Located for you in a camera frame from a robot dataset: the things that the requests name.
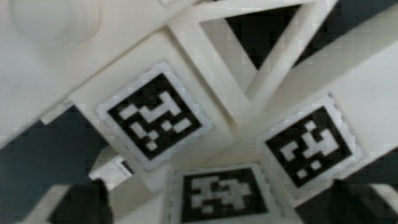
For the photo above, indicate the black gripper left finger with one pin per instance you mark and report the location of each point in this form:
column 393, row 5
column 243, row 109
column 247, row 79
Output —
column 75, row 204

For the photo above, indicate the small white tagged cube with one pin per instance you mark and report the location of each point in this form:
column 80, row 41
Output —
column 220, row 195

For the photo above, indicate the white chair back pieces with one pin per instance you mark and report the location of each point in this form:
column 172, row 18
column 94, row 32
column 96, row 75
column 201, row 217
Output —
column 160, row 85

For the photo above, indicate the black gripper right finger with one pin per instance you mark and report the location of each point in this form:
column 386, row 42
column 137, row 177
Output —
column 354, row 203

